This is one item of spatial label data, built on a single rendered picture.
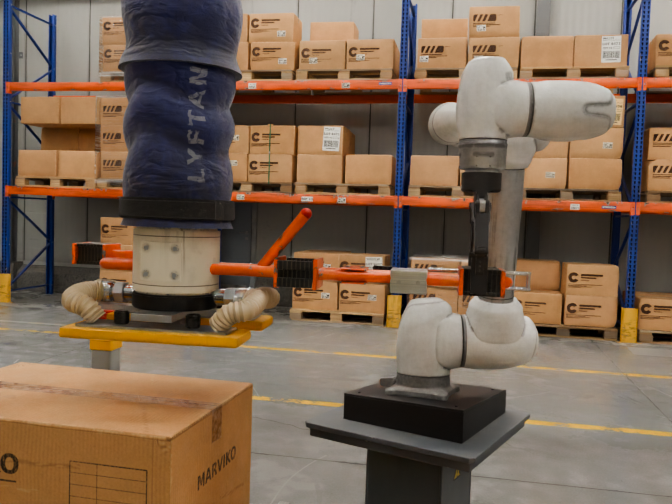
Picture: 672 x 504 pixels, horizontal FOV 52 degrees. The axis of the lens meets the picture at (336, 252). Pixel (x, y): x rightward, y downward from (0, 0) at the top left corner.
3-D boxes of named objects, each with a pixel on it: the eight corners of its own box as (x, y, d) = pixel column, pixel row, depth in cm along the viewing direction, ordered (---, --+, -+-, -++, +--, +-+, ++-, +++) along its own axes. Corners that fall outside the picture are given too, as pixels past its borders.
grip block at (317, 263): (271, 288, 130) (272, 257, 130) (282, 283, 140) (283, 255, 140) (315, 290, 129) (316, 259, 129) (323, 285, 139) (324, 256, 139)
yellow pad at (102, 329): (57, 337, 126) (58, 310, 126) (84, 329, 136) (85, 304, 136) (237, 349, 122) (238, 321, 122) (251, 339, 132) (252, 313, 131)
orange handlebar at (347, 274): (44, 270, 138) (44, 252, 138) (112, 261, 168) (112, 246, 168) (514, 293, 126) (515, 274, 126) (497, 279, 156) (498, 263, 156)
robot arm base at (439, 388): (390, 382, 213) (390, 364, 213) (460, 389, 205) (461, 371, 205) (370, 392, 196) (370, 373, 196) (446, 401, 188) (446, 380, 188)
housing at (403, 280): (389, 293, 129) (390, 269, 129) (390, 289, 136) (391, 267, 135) (426, 295, 128) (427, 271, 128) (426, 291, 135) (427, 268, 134)
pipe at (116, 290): (63, 316, 128) (64, 286, 128) (122, 301, 153) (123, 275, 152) (240, 327, 124) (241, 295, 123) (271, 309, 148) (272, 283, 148)
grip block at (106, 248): (71, 263, 164) (72, 243, 163) (89, 261, 172) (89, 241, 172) (104, 265, 163) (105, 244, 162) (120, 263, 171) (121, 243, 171)
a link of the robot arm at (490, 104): (459, 136, 124) (532, 138, 124) (462, 49, 123) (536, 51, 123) (451, 143, 135) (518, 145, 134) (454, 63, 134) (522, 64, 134)
